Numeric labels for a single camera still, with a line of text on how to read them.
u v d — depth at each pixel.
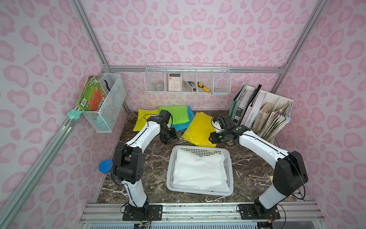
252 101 0.83
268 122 0.89
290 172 0.44
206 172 0.82
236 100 0.84
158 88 0.97
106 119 0.78
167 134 0.76
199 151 0.88
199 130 1.10
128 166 0.49
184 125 1.07
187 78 1.03
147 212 0.72
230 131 0.65
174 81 0.95
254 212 0.71
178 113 1.15
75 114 0.63
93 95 0.73
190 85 0.97
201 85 0.98
